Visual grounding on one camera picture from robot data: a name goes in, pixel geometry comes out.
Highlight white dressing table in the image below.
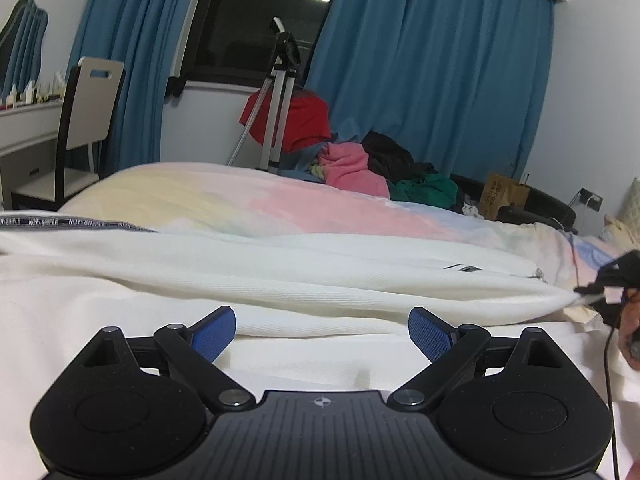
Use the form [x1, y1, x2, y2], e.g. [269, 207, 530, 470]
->
[0, 97, 66, 211]

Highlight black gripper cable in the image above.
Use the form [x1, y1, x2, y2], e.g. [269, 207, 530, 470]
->
[603, 327, 623, 480]

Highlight wavy wall mirror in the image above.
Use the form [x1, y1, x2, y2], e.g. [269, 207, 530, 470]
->
[0, 0, 50, 97]

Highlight pink cloth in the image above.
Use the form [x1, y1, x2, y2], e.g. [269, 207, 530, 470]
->
[319, 142, 391, 199]

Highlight black clothes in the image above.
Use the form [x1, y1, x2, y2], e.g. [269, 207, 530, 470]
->
[361, 130, 441, 184]

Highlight beige and black chair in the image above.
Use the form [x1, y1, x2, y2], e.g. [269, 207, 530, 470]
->
[10, 57, 127, 211]

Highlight white zip jacket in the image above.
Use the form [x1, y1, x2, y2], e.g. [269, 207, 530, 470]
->
[0, 214, 640, 480]

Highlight person's right hand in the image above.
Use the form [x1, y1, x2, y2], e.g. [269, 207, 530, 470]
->
[618, 290, 640, 372]

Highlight dark window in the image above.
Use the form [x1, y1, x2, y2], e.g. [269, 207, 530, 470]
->
[177, 0, 348, 93]

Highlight red cloth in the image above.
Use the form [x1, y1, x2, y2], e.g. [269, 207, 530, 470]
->
[238, 89, 332, 155]

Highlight pastel bed blanket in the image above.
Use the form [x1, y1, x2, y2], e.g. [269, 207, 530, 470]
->
[57, 161, 640, 281]

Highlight blue curtain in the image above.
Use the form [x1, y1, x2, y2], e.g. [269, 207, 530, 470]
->
[65, 0, 221, 181]
[304, 0, 557, 181]

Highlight white steamer hose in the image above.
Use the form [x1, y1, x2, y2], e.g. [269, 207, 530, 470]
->
[226, 72, 273, 166]

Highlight pale yellow pillow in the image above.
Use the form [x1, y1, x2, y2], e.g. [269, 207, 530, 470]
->
[599, 214, 640, 253]

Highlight brown paper bag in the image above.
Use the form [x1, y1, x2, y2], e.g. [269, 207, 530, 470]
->
[480, 172, 531, 221]

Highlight blue cloth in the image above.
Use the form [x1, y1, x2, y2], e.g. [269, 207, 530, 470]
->
[277, 132, 341, 181]

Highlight wall socket with plug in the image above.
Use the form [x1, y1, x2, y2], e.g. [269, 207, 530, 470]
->
[577, 187, 604, 212]

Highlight silver tripod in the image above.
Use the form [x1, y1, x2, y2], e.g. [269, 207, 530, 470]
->
[255, 16, 302, 175]

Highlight green cloth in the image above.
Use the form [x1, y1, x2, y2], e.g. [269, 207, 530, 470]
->
[389, 173, 459, 209]

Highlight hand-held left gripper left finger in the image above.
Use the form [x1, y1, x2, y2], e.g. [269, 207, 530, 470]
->
[83, 306, 256, 413]

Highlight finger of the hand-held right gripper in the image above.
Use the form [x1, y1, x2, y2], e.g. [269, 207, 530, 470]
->
[574, 282, 608, 306]

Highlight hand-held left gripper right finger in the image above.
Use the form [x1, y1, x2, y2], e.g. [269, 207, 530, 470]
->
[387, 306, 557, 413]

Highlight row of small bottles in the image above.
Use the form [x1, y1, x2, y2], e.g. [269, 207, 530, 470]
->
[0, 71, 68, 112]

